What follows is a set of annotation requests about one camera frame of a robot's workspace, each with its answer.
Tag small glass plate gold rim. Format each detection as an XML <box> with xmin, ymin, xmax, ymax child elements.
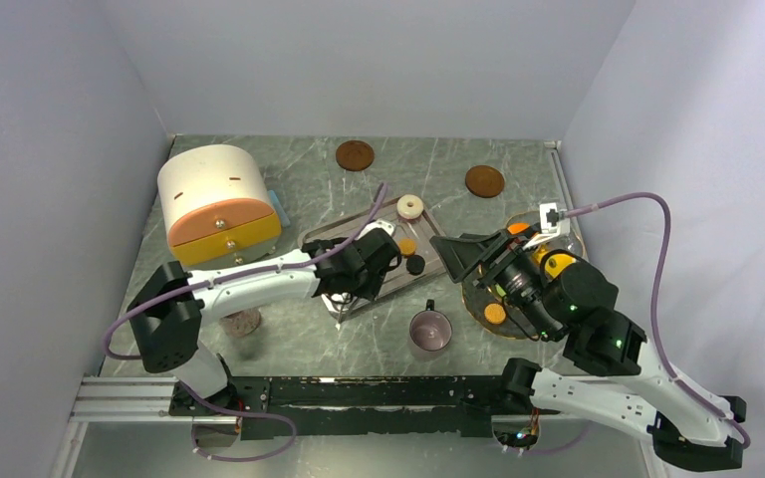
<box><xmin>504</xmin><ymin>209</ymin><xmax>587</xmax><ymax>262</ymax></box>

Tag brown coaster right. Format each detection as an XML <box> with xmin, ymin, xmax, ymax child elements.
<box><xmin>464</xmin><ymin>164</ymin><xmax>505</xmax><ymax>198</ymax></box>

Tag steel tray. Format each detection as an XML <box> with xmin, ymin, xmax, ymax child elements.
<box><xmin>297</xmin><ymin>194</ymin><xmax>444</xmax><ymax>299</ymax></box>

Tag brown coaster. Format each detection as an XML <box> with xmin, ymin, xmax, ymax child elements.
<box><xmin>335</xmin><ymin>139</ymin><xmax>376</xmax><ymax>172</ymax></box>
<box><xmin>464</xmin><ymin>164</ymin><xmax>505</xmax><ymax>198</ymax></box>

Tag orange biscuit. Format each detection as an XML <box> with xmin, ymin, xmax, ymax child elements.
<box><xmin>397</xmin><ymin>237</ymin><xmax>417</xmax><ymax>257</ymax></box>
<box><xmin>483</xmin><ymin>303</ymin><xmax>507</xmax><ymax>326</ymax></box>

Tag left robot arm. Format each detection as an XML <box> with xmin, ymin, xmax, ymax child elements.
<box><xmin>127</xmin><ymin>228</ymin><xmax>401</xmax><ymax>414</ymax></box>

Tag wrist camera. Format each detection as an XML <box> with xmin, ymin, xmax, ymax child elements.
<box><xmin>366</xmin><ymin>220</ymin><xmax>395</xmax><ymax>236</ymax></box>
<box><xmin>525</xmin><ymin>203</ymin><xmax>571</xmax><ymax>249</ymax></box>

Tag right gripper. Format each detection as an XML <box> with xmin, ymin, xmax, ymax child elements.
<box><xmin>428</xmin><ymin>225</ymin><xmax>561</xmax><ymax>339</ymax></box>

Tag brown coaster far left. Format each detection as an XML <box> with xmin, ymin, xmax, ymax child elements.
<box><xmin>335</xmin><ymin>139</ymin><xmax>376</xmax><ymax>172</ymax></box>

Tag orange donut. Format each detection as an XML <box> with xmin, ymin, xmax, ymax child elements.
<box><xmin>507</xmin><ymin>222</ymin><xmax>533</xmax><ymax>237</ymax></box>

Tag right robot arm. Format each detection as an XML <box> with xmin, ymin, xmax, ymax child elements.
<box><xmin>430</xmin><ymin>226</ymin><xmax>746</xmax><ymax>472</ymax></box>

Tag metal tongs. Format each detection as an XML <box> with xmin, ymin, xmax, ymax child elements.
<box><xmin>331</xmin><ymin>293</ymin><xmax>359</xmax><ymax>325</ymax></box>

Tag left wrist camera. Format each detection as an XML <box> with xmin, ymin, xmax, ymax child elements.
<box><xmin>366</xmin><ymin>220</ymin><xmax>395</xmax><ymax>236</ymax></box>

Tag orange biscuit right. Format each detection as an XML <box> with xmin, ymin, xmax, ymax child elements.
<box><xmin>397</xmin><ymin>237</ymin><xmax>417</xmax><ymax>257</ymax></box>

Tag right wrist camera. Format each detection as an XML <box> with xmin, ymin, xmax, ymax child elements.
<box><xmin>525</xmin><ymin>203</ymin><xmax>571</xmax><ymax>249</ymax></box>

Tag purple mug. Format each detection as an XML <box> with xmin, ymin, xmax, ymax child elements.
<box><xmin>407</xmin><ymin>299</ymin><xmax>453</xmax><ymax>361</ymax></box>

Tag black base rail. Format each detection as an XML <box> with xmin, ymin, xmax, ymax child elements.
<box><xmin>167</xmin><ymin>374</ymin><xmax>562</xmax><ymax>442</ymax></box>

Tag black cookie right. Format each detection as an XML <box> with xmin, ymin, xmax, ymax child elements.
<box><xmin>405</xmin><ymin>255</ymin><xmax>425</xmax><ymax>276</ymax></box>

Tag cream bread box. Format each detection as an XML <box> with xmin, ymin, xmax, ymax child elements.
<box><xmin>157</xmin><ymin>144</ymin><xmax>283</xmax><ymax>269</ymax></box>

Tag orange biscuit front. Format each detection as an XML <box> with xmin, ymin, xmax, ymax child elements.
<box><xmin>483</xmin><ymin>303</ymin><xmax>507</xmax><ymax>326</ymax></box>

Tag yellow cake piece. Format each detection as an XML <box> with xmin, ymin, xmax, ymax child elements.
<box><xmin>534</xmin><ymin>247</ymin><xmax>577</xmax><ymax>279</ymax></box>

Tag light blue object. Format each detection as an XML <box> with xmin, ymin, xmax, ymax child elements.
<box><xmin>268</xmin><ymin>190</ymin><xmax>291</xmax><ymax>229</ymax></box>

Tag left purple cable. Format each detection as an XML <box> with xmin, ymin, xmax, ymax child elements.
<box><xmin>102</xmin><ymin>182</ymin><xmax>389</xmax><ymax>463</ymax></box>

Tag white donut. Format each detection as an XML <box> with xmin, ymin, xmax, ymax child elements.
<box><xmin>396</xmin><ymin>194</ymin><xmax>424</xmax><ymax>220</ymax></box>

